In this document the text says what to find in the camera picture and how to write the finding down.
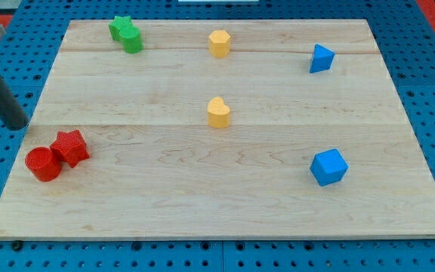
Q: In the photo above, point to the red cylinder block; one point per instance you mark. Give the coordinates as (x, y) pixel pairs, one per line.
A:
(44, 165)

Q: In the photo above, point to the green cylinder block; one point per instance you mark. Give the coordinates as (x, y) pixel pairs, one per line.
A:
(130, 39)

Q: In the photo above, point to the red star block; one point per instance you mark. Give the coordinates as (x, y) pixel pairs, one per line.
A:
(70, 147)

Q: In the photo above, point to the green star block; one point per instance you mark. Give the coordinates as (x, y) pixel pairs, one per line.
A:
(117, 24)

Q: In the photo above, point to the yellow heart block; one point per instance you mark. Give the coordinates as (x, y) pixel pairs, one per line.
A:
(218, 113)

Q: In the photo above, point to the light wooden board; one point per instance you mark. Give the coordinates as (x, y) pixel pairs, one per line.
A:
(158, 171)

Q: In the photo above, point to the blue cube block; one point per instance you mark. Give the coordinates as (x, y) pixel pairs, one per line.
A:
(328, 167)

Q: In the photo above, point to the blue triangle block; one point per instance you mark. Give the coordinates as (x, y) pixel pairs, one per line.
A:
(321, 60)

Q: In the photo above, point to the yellow hexagon block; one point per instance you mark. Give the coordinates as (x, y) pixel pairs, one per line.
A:
(219, 43)

